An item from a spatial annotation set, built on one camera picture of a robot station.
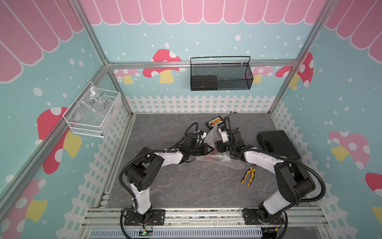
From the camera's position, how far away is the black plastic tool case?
94 centimetres

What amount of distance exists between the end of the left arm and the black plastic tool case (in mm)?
374

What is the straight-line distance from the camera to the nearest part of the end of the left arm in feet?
2.46
